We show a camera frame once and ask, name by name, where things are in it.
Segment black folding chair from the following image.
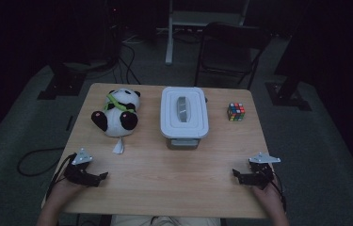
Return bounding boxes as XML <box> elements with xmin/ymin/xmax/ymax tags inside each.
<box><xmin>193</xmin><ymin>21</ymin><xmax>273</xmax><ymax>91</ymax></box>

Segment hand-held gripper cable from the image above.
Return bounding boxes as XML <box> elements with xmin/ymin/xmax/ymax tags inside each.
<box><xmin>45</xmin><ymin>153</ymin><xmax>77</xmax><ymax>200</ymax></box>
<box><xmin>269</xmin><ymin>171</ymin><xmax>288</xmax><ymax>215</ymax></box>

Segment white storage box lid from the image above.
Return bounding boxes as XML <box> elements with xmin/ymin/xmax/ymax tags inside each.
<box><xmin>159</xmin><ymin>86</ymin><xmax>210</xmax><ymax>140</ymax></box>

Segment left hand-held gripper cable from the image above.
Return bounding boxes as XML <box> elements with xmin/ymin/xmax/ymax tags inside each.
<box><xmin>45</xmin><ymin>153</ymin><xmax>77</xmax><ymax>200</ymax></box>

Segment right hand-held gripper cable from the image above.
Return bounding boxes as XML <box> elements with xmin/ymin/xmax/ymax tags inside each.
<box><xmin>269</xmin><ymin>171</ymin><xmax>288</xmax><ymax>215</ymax></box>

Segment colourful puzzle cube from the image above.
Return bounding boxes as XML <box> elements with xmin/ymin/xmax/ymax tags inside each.
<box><xmin>227</xmin><ymin>102</ymin><xmax>247</xmax><ymax>122</ymax></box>

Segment black cable bundle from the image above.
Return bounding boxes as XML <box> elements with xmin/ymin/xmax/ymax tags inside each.
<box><xmin>114</xmin><ymin>39</ymin><xmax>143</xmax><ymax>86</ymax></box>

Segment person's left hand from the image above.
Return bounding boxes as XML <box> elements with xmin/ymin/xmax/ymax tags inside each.
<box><xmin>49</xmin><ymin>179</ymin><xmax>86</xmax><ymax>205</ymax></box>

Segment black stand base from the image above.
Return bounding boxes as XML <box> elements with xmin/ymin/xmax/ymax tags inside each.
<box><xmin>265</xmin><ymin>79</ymin><xmax>313</xmax><ymax>112</ymax></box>
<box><xmin>37</xmin><ymin>61</ymin><xmax>88</xmax><ymax>101</ymax></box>

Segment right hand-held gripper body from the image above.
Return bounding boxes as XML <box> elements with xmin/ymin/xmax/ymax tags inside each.
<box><xmin>249</xmin><ymin>152</ymin><xmax>281</xmax><ymax>190</ymax></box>

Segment clear plastic storage box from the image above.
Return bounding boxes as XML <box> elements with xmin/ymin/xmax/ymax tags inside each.
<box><xmin>165</xmin><ymin>137</ymin><xmax>201</xmax><ymax>151</ymax></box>

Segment black looped floor cable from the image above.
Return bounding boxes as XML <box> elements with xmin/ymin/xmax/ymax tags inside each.
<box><xmin>17</xmin><ymin>146</ymin><xmax>66</xmax><ymax>178</ymax></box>

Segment panda plush toy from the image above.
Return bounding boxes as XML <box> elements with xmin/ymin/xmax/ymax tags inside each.
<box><xmin>90</xmin><ymin>88</ymin><xmax>141</xmax><ymax>155</ymax></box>

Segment person's right hand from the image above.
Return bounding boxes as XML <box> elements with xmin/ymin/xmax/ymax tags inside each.
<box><xmin>252</xmin><ymin>182</ymin><xmax>283</xmax><ymax>210</ymax></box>

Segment small black strip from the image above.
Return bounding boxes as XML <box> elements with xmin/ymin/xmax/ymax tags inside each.
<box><xmin>65</xmin><ymin>115</ymin><xmax>75</xmax><ymax>133</ymax></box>

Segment white metal desk frame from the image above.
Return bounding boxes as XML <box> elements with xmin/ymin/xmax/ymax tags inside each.
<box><xmin>164</xmin><ymin>0</ymin><xmax>251</xmax><ymax>66</ymax></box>

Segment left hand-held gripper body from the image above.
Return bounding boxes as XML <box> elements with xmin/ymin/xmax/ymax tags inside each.
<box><xmin>63</xmin><ymin>148</ymin><xmax>101</xmax><ymax>186</ymax></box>

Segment dark equipment tower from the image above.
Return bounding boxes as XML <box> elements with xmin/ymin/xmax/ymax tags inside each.
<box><xmin>102</xmin><ymin>0</ymin><xmax>125</xmax><ymax>62</ymax></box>

